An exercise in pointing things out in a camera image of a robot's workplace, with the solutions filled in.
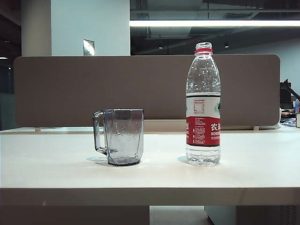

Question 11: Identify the clear red-label water bottle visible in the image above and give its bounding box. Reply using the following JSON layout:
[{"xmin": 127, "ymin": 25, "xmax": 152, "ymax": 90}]
[{"xmin": 185, "ymin": 42, "xmax": 222, "ymax": 167}]

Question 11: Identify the transparent grey faceted mug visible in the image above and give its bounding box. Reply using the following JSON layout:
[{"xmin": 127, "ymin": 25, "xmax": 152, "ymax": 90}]
[{"xmin": 93, "ymin": 108, "xmax": 144, "ymax": 167}]

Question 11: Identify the white ceiling light strip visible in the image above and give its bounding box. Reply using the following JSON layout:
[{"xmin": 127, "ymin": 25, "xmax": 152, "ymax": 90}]
[{"xmin": 129, "ymin": 20, "xmax": 300, "ymax": 27}]

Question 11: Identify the black monitor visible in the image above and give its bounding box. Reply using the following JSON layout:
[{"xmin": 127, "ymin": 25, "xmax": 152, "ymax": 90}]
[{"xmin": 280, "ymin": 82, "xmax": 292, "ymax": 110}]

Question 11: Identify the grey under-desk cabinet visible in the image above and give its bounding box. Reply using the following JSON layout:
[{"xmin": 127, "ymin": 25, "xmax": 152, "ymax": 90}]
[{"xmin": 204, "ymin": 205, "xmax": 300, "ymax": 225}]

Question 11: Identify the metal wall plate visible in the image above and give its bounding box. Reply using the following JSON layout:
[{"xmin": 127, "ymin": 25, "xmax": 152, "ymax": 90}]
[{"xmin": 82, "ymin": 39, "xmax": 95, "ymax": 57}]

